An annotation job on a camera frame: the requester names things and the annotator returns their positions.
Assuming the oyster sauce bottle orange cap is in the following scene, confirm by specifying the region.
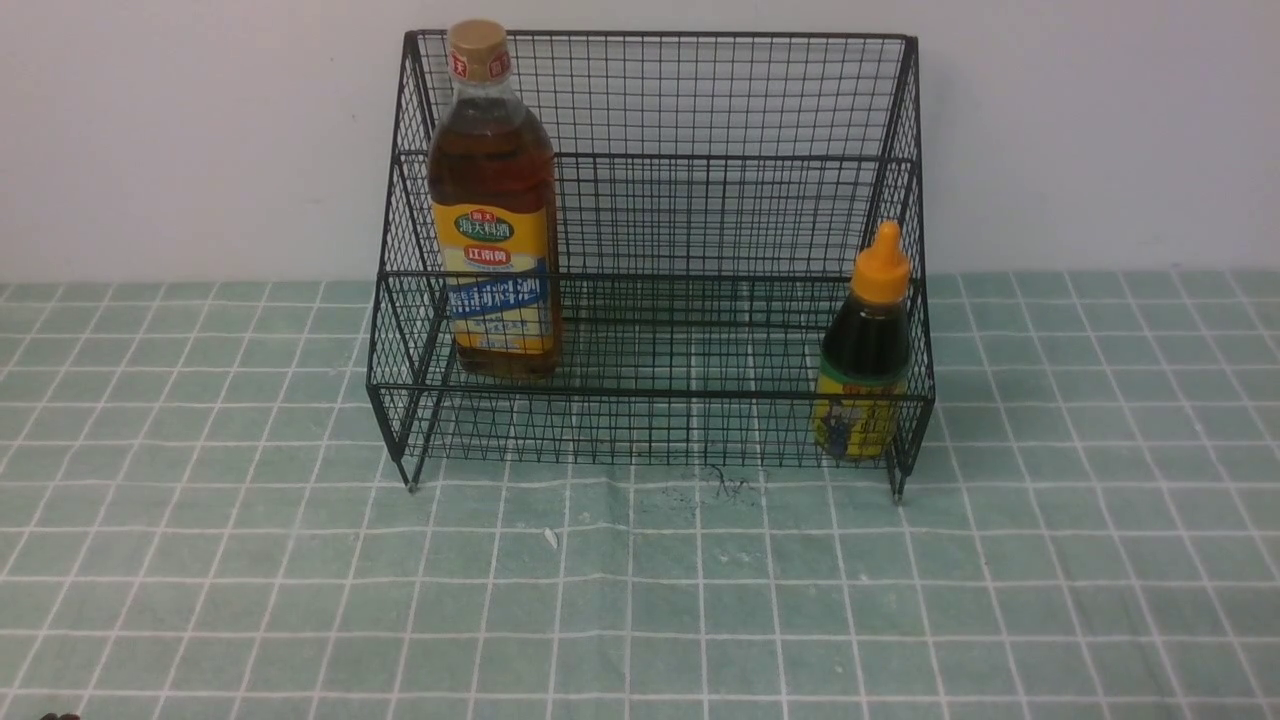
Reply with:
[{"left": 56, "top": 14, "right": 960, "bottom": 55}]
[{"left": 812, "top": 220, "right": 911, "bottom": 461}]

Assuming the yellow-label cooking wine bottle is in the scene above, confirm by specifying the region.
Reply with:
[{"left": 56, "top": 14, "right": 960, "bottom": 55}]
[{"left": 428, "top": 19, "right": 563, "bottom": 379}]

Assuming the green checkered tablecloth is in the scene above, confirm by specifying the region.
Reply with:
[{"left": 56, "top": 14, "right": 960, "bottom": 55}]
[{"left": 1, "top": 272, "right": 1277, "bottom": 719}]

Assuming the black wire mesh shelf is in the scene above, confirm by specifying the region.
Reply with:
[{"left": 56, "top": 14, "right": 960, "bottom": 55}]
[{"left": 366, "top": 29, "right": 936, "bottom": 502}]

